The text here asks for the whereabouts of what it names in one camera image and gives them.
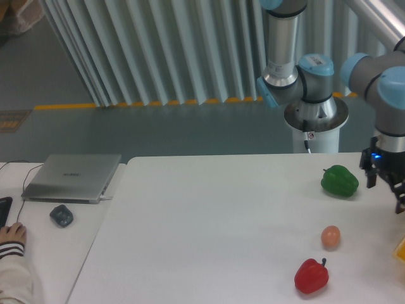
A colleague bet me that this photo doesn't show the black keyboard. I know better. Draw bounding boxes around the black keyboard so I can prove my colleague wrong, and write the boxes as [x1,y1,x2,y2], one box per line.
[0,197,13,228]

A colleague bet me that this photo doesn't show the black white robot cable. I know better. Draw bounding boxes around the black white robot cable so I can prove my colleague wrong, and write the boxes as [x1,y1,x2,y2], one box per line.
[302,119,313,155]

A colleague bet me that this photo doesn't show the brown egg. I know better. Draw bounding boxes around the brown egg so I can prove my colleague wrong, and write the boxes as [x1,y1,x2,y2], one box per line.
[321,225,340,248]

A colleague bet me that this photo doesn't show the white striped sleeve forearm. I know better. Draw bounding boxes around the white striped sleeve forearm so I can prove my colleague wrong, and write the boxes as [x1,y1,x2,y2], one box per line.
[1,241,35,303]

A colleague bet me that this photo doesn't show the red bell pepper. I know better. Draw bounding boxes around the red bell pepper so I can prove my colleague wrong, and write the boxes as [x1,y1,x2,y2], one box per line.
[294,258,329,295]

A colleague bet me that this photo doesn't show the black mouse cable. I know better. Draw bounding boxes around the black mouse cable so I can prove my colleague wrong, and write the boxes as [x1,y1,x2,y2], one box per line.
[0,160,44,224]

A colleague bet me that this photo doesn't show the white folding screen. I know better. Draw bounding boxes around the white folding screen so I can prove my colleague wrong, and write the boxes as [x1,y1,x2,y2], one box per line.
[41,1,376,106]

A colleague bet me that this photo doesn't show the yellow container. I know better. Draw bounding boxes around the yellow container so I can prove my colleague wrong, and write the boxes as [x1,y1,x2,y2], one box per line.
[392,237,405,263]

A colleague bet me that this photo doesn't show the white laptop cable plug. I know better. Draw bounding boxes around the white laptop cable plug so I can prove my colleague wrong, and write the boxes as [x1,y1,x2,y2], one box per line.
[99,195,113,201]

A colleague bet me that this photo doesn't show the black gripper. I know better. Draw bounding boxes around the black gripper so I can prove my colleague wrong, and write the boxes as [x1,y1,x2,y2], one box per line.
[359,136,404,214]

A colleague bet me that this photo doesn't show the green bell pepper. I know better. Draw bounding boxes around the green bell pepper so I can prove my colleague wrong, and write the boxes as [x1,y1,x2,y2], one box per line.
[321,165,359,198]

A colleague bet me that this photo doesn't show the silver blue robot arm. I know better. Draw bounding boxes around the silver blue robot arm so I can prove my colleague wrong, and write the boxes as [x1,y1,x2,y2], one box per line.
[257,1,404,213]

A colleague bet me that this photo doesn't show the silver closed laptop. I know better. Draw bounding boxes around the silver closed laptop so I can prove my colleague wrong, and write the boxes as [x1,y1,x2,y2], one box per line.
[22,154,122,203]

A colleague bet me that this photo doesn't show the person's hand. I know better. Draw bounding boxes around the person's hand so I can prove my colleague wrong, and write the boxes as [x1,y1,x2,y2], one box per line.
[0,222,27,245]

